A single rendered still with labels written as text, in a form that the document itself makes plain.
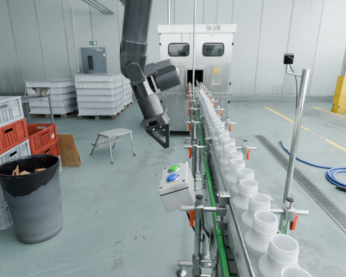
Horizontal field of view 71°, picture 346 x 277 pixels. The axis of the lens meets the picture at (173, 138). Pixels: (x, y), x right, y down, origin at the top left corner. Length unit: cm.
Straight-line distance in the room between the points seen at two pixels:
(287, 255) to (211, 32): 453
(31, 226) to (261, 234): 206
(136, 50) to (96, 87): 616
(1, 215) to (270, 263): 245
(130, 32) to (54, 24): 1114
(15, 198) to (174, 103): 338
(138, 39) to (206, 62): 420
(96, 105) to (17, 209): 486
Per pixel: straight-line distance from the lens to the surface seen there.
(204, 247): 177
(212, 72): 477
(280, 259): 39
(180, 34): 477
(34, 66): 1212
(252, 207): 48
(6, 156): 262
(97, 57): 1087
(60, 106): 730
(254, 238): 45
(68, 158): 375
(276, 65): 1083
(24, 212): 226
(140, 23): 57
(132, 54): 58
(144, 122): 62
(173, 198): 64
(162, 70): 62
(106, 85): 664
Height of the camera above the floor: 140
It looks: 17 degrees down
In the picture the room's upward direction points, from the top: straight up
